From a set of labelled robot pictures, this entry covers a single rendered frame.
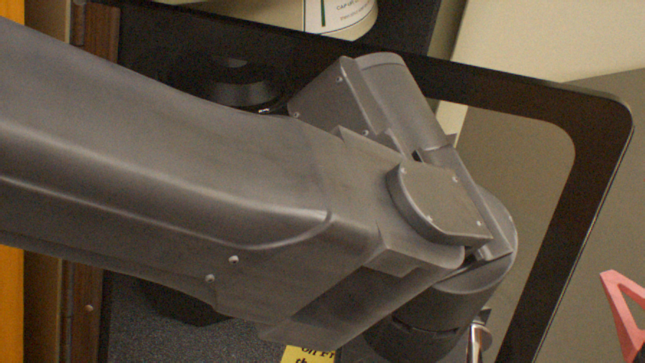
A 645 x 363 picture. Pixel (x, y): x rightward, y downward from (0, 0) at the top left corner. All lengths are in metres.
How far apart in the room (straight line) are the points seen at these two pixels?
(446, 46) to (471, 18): 0.05
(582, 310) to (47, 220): 0.91
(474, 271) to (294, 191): 0.13
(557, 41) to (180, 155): 1.27
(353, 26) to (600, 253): 0.61
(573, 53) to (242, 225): 1.29
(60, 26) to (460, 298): 0.28
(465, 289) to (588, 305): 0.72
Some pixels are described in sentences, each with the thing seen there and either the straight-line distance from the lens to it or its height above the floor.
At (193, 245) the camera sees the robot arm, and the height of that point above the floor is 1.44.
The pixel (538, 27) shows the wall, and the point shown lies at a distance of 1.51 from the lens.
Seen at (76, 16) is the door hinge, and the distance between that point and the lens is 0.57.
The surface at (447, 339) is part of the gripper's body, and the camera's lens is 0.51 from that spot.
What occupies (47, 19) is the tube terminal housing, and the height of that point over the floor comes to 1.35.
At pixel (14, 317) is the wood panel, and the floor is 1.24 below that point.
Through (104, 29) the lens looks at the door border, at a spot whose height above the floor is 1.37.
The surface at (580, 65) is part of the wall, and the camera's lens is 1.63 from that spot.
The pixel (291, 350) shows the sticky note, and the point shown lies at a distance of 0.70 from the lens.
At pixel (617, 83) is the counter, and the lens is 1.61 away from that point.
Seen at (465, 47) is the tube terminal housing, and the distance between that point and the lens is 0.76.
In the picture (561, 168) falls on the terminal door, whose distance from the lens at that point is 0.60.
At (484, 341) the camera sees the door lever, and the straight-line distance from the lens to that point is 0.68.
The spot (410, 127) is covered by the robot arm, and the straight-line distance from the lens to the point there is 0.48.
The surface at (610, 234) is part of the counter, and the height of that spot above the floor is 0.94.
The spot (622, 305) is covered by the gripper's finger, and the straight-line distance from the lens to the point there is 0.83.
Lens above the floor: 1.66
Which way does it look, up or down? 36 degrees down
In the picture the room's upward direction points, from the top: 12 degrees clockwise
